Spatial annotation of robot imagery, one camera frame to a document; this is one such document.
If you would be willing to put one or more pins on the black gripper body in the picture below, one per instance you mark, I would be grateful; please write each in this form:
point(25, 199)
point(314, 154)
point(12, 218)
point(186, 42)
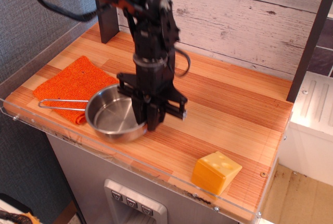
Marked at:
point(154, 82)

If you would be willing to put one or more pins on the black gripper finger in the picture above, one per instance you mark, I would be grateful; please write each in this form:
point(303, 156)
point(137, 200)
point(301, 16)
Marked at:
point(139, 109)
point(155, 115)

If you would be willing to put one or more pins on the silver pot with wire handle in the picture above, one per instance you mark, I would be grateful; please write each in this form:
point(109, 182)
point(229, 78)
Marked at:
point(108, 112)

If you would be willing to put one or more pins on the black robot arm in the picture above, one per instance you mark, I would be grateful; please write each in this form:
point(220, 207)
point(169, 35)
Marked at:
point(152, 28)

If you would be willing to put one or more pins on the orange cloth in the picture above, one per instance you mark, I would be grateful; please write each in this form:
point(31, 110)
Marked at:
point(79, 81)

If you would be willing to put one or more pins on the yellow toy cheese wedge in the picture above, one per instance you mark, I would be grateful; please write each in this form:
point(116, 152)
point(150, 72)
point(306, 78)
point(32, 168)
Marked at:
point(215, 172)

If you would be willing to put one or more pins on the silver dispenser panel with buttons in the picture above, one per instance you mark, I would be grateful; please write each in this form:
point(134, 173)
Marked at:
point(129, 206)

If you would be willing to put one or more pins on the clear acrylic table guard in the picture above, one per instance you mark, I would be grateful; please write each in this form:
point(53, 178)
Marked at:
point(232, 107)

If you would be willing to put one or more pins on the orange black object bottom left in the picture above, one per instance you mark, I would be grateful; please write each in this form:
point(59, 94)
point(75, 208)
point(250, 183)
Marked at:
point(24, 218)

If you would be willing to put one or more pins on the dark left shelf post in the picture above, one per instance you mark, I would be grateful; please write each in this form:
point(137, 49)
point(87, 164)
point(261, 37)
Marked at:
point(108, 22)

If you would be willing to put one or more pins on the dark shelf post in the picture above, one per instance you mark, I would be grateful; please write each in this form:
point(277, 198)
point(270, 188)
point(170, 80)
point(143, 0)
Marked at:
point(316, 30)
point(108, 22)

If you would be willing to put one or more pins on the dark right shelf post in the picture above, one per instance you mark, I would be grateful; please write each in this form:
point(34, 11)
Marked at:
point(316, 30)

